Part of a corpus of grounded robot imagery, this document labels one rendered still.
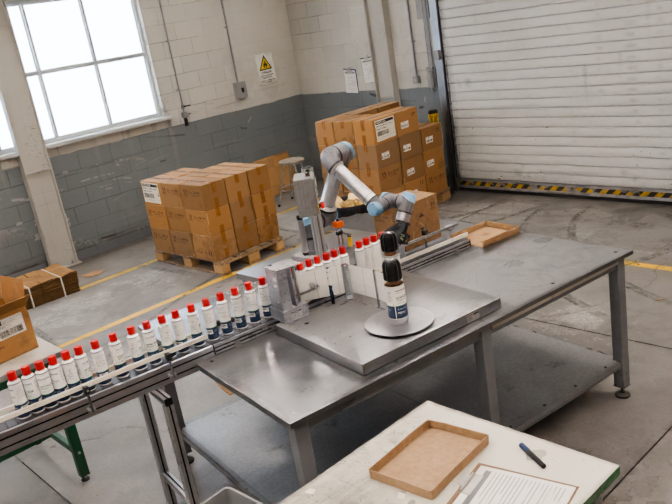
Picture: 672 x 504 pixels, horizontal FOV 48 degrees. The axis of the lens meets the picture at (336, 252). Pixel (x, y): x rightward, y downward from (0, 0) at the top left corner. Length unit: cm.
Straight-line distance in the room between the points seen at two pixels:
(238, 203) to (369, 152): 142
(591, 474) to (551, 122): 597
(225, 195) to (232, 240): 44
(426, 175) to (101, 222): 379
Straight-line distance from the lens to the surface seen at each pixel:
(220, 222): 721
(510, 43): 820
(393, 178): 778
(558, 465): 247
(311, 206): 365
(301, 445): 289
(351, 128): 773
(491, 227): 462
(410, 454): 256
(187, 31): 974
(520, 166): 840
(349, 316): 346
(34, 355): 422
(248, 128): 1017
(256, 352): 340
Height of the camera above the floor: 221
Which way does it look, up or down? 18 degrees down
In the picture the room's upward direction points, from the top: 10 degrees counter-clockwise
